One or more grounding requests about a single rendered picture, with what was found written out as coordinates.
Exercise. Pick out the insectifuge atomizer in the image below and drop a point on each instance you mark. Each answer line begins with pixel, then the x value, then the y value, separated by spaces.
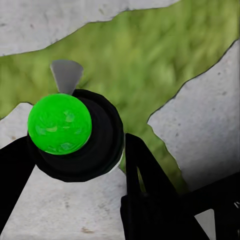
pixel 75 135

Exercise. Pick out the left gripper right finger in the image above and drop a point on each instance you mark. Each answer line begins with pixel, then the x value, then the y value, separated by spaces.
pixel 174 220

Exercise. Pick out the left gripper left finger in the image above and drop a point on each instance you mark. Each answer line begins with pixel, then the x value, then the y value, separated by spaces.
pixel 16 166

